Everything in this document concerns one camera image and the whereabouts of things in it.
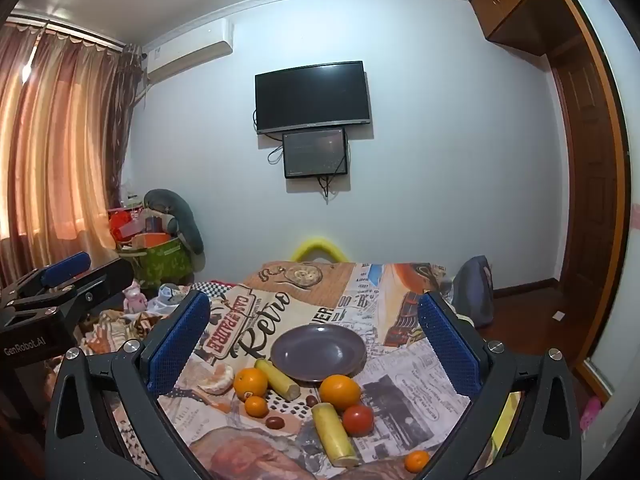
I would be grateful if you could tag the large orange with sticker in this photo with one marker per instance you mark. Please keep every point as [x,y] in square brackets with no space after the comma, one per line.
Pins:
[250,384]

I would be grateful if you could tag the small mandarin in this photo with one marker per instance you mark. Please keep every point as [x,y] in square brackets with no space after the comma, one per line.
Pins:
[256,406]
[417,461]

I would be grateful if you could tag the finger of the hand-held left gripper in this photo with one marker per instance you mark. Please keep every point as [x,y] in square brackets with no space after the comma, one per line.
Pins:
[65,266]
[105,280]

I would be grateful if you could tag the grey backpack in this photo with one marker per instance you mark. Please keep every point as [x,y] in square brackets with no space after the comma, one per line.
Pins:
[475,290]

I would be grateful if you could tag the banana half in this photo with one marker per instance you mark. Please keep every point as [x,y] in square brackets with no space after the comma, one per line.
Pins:
[277,379]

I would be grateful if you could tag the brown patterned blanket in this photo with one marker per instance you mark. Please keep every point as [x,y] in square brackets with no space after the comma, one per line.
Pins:
[125,325]

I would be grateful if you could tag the purple round plate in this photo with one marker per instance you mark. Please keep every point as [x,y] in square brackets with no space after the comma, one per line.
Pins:
[317,350]

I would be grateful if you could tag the large plain orange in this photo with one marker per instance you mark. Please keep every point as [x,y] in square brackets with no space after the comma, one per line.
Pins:
[340,392]

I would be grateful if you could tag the dark red jujube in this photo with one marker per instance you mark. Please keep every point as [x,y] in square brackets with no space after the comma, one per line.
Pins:
[311,401]
[274,422]

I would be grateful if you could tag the orange box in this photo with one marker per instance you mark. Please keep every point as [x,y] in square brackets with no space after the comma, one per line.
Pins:
[150,240]

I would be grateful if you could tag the black white checkered cloth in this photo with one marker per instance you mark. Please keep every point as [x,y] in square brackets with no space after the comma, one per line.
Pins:
[215,287]

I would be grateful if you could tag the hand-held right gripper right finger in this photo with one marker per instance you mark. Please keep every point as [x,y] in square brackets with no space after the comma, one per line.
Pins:
[447,347]

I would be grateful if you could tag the black wall television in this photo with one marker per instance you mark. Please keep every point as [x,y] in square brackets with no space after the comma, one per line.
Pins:
[312,97]

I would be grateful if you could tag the pink toy figure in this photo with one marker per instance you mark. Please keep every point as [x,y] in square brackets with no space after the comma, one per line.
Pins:
[134,299]

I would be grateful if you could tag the red box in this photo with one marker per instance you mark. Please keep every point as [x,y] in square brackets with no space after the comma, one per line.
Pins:
[122,225]

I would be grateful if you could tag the pink slipper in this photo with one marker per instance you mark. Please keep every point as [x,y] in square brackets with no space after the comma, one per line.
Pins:
[590,412]

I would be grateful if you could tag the grey plush toy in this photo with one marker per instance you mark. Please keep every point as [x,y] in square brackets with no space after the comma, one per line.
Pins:
[185,220]

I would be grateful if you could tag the small black wall monitor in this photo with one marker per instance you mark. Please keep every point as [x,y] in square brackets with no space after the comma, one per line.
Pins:
[315,152]

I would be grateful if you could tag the orange sheer curtain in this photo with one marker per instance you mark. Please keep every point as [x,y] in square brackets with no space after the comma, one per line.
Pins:
[60,135]

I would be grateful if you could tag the printed retro tablecloth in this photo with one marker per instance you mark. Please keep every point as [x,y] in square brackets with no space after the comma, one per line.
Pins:
[300,305]

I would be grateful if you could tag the red tomato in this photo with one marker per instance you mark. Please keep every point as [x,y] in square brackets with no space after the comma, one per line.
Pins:
[358,420]

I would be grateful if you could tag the white air conditioner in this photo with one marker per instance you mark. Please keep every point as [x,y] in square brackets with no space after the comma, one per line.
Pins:
[190,50]

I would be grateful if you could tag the yellow cut banana piece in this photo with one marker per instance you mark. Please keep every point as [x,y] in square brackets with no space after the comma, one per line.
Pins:
[332,435]

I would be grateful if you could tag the brown wooden door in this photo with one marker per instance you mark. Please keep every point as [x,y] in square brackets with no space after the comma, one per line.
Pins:
[590,160]

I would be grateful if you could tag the yellow curved cushion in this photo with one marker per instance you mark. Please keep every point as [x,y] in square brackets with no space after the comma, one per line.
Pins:
[320,245]

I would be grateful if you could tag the wooden overhead cabinet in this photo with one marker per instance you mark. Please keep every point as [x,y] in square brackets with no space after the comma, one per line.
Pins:
[510,5]

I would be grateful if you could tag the green patterned bag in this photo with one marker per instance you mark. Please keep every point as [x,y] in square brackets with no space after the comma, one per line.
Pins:
[165,260]

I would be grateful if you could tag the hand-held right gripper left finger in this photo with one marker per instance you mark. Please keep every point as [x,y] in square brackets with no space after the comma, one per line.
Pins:
[180,342]

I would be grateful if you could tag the brown patterned curtain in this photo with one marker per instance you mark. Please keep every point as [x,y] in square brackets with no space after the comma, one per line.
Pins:
[129,110]

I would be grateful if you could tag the white blue cloth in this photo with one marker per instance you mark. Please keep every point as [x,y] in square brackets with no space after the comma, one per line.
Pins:
[167,295]

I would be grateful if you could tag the peeled pomelo segment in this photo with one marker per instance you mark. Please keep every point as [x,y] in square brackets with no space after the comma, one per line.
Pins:
[217,382]

